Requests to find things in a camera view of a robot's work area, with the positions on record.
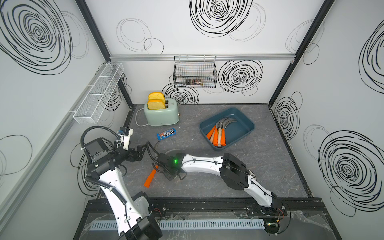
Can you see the orange handled sickle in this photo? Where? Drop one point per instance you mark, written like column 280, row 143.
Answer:
column 218, row 125

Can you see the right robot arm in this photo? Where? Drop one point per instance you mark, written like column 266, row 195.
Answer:
column 232, row 171

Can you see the mint green toaster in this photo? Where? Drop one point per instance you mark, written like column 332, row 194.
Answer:
column 163, row 117

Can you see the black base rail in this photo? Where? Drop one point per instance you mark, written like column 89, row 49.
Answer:
column 162, row 206

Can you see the grey slotted cable duct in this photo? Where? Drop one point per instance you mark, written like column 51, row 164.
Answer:
column 220, row 224

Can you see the black wire wall basket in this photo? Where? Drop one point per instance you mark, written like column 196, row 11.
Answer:
column 195, row 67

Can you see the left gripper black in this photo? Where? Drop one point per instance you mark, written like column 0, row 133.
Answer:
column 131, row 157

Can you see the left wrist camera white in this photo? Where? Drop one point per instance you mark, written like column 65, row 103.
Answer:
column 125, row 135

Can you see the toast slice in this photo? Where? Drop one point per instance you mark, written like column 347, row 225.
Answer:
column 156, row 104
column 157, row 96

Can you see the wooden handled sickle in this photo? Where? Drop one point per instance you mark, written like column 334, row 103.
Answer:
column 216, row 134

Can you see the front toast slice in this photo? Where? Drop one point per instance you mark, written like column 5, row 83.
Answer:
column 156, row 104

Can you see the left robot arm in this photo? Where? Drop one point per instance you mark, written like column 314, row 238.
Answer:
column 132, row 214

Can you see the rear toast slice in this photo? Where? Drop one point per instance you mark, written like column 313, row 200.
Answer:
column 157, row 96

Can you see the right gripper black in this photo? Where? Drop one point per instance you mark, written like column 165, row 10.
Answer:
column 169, row 177

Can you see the blue candy packet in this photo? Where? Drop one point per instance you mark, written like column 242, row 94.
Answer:
column 166, row 134

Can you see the jar in wire basket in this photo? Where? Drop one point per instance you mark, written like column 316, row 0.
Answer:
column 195, row 82

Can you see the white wire wall shelf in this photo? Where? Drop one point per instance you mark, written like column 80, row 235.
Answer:
column 101, row 91

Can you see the teal plastic storage box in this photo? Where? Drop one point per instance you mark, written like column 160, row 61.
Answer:
column 234, row 131

